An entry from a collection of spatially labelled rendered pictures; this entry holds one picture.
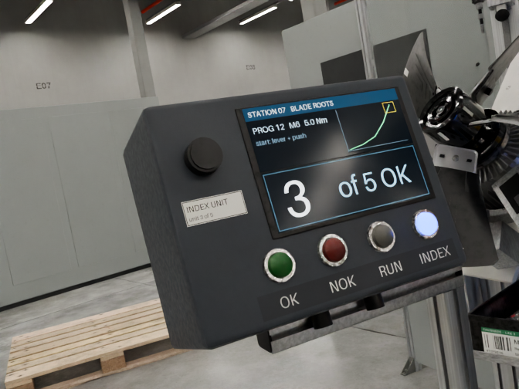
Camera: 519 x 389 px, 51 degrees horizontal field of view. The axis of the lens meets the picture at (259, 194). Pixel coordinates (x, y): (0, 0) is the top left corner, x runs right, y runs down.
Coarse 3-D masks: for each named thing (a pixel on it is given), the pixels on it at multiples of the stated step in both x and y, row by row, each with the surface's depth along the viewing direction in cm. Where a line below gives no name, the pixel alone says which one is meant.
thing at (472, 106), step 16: (432, 96) 123; (448, 96) 118; (464, 96) 115; (432, 112) 121; (448, 112) 116; (464, 112) 114; (480, 112) 116; (496, 112) 120; (432, 128) 117; (448, 128) 115; (464, 128) 115; (480, 128) 116; (496, 128) 117; (448, 144) 119; (464, 144) 117; (480, 144) 118; (496, 144) 117; (480, 160) 118
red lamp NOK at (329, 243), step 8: (320, 240) 44; (328, 240) 44; (336, 240) 44; (320, 248) 44; (328, 248) 43; (336, 248) 44; (344, 248) 44; (320, 256) 44; (328, 256) 43; (336, 256) 43; (344, 256) 44; (328, 264) 44; (336, 264) 44
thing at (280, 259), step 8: (264, 256) 42; (272, 256) 42; (280, 256) 42; (288, 256) 42; (264, 264) 42; (272, 264) 41; (280, 264) 41; (288, 264) 42; (264, 272) 42; (272, 272) 41; (280, 272) 41; (288, 272) 42; (272, 280) 42; (280, 280) 42
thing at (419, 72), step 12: (420, 36) 143; (420, 48) 141; (408, 60) 149; (420, 60) 139; (420, 72) 139; (408, 84) 148; (420, 84) 138; (432, 84) 131; (420, 96) 140; (420, 108) 142
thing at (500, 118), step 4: (516, 112) 107; (500, 116) 107; (504, 116) 106; (508, 116) 104; (512, 116) 103; (516, 116) 102; (492, 120) 106; (496, 120) 105; (500, 120) 104; (504, 120) 103; (508, 120) 102; (512, 120) 101; (516, 120) 100; (512, 124) 100; (516, 124) 99
